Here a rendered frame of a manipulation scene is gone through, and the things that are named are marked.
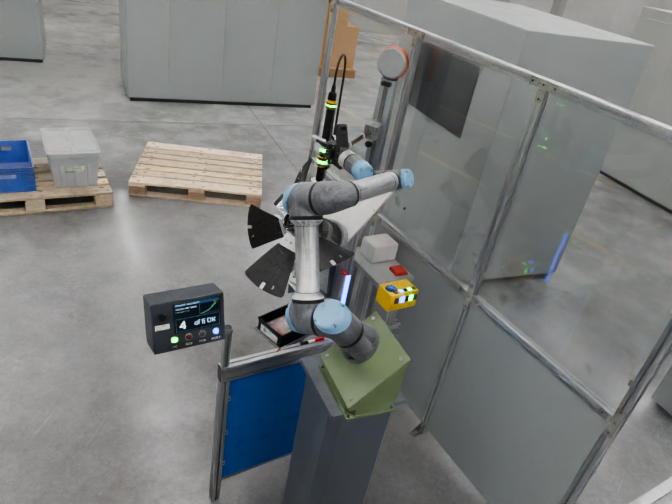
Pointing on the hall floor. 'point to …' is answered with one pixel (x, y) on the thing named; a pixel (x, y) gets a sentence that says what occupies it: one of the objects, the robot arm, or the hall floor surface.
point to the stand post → (343, 269)
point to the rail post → (218, 439)
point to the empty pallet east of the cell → (198, 174)
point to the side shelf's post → (368, 301)
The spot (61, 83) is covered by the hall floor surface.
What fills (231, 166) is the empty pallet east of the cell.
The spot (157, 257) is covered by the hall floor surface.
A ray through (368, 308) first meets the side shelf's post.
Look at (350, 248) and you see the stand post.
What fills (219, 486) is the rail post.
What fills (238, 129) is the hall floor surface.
